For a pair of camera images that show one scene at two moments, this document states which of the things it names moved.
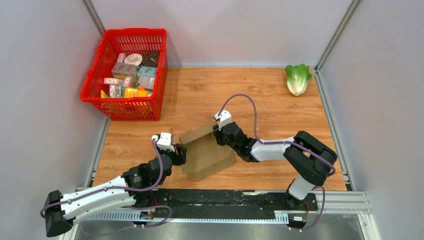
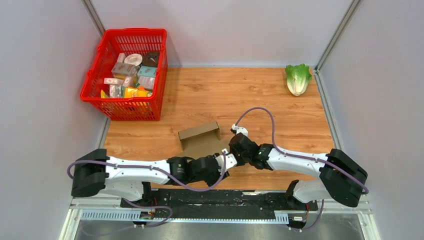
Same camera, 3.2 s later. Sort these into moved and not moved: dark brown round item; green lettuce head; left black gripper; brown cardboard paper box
Moved: left black gripper
Not moved: green lettuce head; dark brown round item; brown cardboard paper box
